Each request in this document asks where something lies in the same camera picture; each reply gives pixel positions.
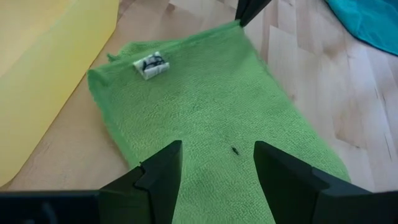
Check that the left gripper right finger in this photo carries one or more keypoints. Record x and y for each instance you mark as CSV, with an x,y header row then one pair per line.
x,y
295,196

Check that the green microfiber towel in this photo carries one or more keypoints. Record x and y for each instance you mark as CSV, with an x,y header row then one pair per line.
x,y
217,102

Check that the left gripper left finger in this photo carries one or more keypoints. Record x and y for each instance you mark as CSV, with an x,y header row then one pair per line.
x,y
155,186

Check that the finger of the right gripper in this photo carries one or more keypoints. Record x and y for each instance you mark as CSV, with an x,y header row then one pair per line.
x,y
256,7
242,11

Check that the yellow translucent plastic bin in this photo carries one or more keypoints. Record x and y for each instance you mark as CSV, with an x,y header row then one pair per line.
x,y
37,77

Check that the teal microfiber towel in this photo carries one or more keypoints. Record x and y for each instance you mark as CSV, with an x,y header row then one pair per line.
x,y
367,21

